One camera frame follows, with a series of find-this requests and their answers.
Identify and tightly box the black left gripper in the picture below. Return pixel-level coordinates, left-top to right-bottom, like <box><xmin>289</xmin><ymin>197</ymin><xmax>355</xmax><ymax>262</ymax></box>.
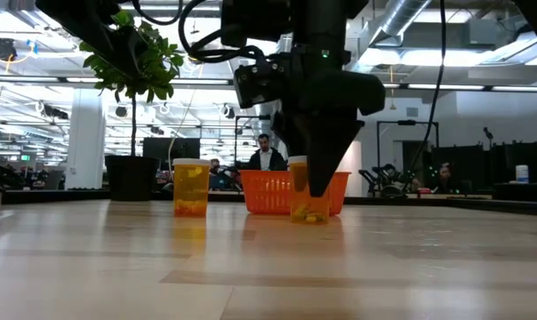
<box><xmin>34</xmin><ymin>0</ymin><xmax>137</xmax><ymax>80</ymax></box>

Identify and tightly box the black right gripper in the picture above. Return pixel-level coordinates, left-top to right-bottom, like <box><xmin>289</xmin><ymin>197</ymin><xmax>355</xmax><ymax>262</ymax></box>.
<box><xmin>270</xmin><ymin>43</ymin><xmax>387</xmax><ymax>199</ymax></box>

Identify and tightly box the amber pill bottle white cap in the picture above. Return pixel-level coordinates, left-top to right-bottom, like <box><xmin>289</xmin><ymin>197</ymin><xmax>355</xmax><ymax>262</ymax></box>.
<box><xmin>172</xmin><ymin>157</ymin><xmax>212</xmax><ymax>219</ymax></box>
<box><xmin>288</xmin><ymin>155</ymin><xmax>331</xmax><ymax>225</ymax></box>

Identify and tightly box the orange plastic basket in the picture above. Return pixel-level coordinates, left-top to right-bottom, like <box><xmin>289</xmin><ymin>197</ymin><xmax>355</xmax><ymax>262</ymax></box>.
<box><xmin>239</xmin><ymin>170</ymin><xmax>352</xmax><ymax>217</ymax></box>

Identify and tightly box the green leafy indoor tree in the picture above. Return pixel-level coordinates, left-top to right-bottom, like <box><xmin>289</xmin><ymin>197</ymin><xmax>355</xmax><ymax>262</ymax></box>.
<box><xmin>77</xmin><ymin>9</ymin><xmax>185</xmax><ymax>157</ymax></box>

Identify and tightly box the standing person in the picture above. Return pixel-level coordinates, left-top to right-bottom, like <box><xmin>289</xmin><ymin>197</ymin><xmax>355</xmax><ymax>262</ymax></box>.
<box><xmin>247</xmin><ymin>133</ymin><xmax>288</xmax><ymax>172</ymax></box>

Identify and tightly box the white door panel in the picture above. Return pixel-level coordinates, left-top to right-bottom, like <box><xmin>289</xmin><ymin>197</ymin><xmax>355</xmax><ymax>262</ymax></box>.
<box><xmin>337</xmin><ymin>140</ymin><xmax>364</xmax><ymax>198</ymax></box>

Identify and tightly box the seated person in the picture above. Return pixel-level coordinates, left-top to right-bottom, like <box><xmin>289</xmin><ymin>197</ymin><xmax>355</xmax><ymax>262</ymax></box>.
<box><xmin>207</xmin><ymin>157</ymin><xmax>234</xmax><ymax>192</ymax></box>
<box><xmin>435</xmin><ymin>161</ymin><xmax>459</xmax><ymax>196</ymax></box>

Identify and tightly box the white round column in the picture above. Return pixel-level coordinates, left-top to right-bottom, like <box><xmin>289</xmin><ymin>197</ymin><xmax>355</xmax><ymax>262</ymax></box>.
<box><xmin>64</xmin><ymin>88</ymin><xmax>107</xmax><ymax>191</ymax></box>

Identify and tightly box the black round ceiling device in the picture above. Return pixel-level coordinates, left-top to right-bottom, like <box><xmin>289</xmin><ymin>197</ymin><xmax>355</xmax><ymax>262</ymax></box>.
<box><xmin>0</xmin><ymin>37</ymin><xmax>19</xmax><ymax>63</ymax></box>

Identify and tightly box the black monitor screen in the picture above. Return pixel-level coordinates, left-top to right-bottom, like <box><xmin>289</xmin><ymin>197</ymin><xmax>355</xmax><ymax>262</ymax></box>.
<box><xmin>142</xmin><ymin>137</ymin><xmax>202</xmax><ymax>172</ymax></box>

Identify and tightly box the black square plant pot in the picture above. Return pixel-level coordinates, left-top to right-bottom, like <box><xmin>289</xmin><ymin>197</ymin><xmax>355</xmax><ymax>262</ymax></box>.
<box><xmin>104</xmin><ymin>155</ymin><xmax>161</xmax><ymax>203</ymax></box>

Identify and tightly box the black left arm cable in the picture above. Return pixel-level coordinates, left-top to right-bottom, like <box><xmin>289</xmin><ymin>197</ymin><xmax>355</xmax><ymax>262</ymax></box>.
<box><xmin>131</xmin><ymin>0</ymin><xmax>184</xmax><ymax>27</ymax></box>

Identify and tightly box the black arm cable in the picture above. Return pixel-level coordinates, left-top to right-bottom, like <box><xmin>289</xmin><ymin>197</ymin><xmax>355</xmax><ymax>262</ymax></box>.
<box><xmin>131</xmin><ymin>0</ymin><xmax>184</xmax><ymax>27</ymax></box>
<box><xmin>408</xmin><ymin>0</ymin><xmax>448</xmax><ymax>181</ymax></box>

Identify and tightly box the black metal frame stand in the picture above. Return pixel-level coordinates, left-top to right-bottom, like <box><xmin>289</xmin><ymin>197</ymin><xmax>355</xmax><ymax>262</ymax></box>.
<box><xmin>234</xmin><ymin>114</ymin><xmax>274</xmax><ymax>166</ymax></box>
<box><xmin>375</xmin><ymin>119</ymin><xmax>441</xmax><ymax>170</ymax></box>

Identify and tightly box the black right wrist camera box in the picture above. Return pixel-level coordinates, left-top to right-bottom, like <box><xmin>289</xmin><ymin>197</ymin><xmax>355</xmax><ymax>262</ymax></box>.
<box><xmin>232</xmin><ymin>53</ymin><xmax>293</xmax><ymax>110</ymax></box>

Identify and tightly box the black looped camera cable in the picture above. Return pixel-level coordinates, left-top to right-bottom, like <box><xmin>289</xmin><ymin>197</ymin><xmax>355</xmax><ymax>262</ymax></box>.
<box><xmin>177</xmin><ymin>0</ymin><xmax>266</xmax><ymax>64</ymax></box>

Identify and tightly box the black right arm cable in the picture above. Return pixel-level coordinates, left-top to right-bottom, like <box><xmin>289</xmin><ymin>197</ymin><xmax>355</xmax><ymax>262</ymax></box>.
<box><xmin>408</xmin><ymin>0</ymin><xmax>448</xmax><ymax>181</ymax></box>

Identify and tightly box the silver slanted ceiling duct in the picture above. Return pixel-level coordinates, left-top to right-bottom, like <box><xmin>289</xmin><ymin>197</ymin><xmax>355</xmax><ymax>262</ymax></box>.
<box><xmin>369</xmin><ymin>0</ymin><xmax>433</xmax><ymax>45</ymax></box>

